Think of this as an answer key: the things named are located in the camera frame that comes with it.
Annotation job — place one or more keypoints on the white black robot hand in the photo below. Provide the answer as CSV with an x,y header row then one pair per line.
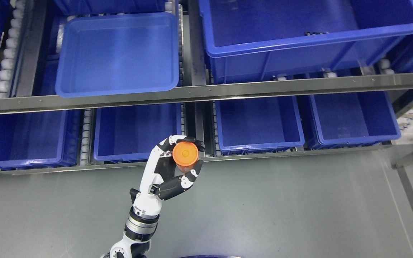
x,y
159,182

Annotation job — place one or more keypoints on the blue bin lower centre left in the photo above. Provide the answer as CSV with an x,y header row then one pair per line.
x,y
129,133

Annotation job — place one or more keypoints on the blue bin lower centre right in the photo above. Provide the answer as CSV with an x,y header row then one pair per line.
x,y
258,125

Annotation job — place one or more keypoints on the blue bin lower far left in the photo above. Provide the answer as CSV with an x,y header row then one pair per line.
x,y
40,139

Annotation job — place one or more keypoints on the shallow blue tray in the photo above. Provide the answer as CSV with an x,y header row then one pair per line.
x,y
118,54

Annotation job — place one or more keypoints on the large blue bin upper right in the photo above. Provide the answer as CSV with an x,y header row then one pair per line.
x,y
258,40

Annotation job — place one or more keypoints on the white roller track left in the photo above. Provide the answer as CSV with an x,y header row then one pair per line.
x,y
9,47

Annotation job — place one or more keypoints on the blue bin lower far right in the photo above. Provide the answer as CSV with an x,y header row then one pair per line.
x,y
354,119

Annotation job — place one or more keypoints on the blue bin top centre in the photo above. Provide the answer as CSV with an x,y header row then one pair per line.
x,y
92,7

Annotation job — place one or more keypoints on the small black component in bin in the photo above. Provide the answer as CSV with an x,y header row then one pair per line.
x,y
315,33

